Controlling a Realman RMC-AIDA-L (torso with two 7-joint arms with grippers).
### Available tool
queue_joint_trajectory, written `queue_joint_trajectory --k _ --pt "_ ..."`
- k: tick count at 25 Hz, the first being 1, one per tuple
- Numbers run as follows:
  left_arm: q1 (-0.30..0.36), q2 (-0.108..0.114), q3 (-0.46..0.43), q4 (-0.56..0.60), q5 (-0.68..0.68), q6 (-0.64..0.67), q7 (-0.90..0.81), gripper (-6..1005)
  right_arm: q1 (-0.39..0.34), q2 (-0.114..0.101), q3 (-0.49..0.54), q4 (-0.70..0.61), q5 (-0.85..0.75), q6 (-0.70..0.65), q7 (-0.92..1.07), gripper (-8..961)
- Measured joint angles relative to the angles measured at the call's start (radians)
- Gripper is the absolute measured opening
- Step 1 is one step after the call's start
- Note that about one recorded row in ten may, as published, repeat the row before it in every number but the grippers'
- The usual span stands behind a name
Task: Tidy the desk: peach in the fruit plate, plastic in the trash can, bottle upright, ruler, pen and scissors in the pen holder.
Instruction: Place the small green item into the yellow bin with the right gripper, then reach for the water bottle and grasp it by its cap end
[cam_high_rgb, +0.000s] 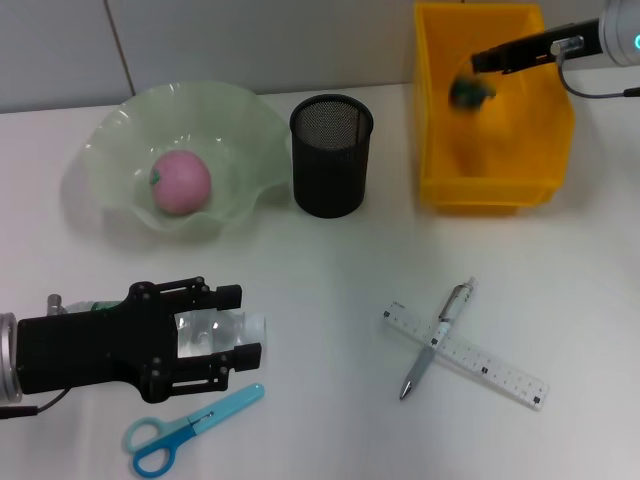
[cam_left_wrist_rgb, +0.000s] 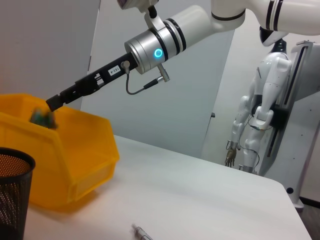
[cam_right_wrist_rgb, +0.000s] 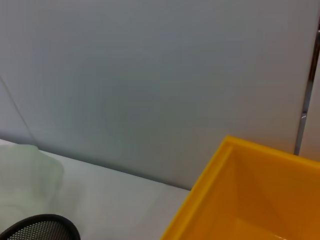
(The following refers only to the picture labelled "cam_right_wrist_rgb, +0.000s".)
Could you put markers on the pale green glass fruit plate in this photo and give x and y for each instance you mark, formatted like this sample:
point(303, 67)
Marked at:
point(25, 175)

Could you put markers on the black mesh pen holder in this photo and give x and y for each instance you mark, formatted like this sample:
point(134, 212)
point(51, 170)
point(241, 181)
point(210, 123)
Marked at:
point(37, 228)

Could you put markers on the yellow plastic bin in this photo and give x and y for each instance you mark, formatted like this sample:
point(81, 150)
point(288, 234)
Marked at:
point(250, 195)

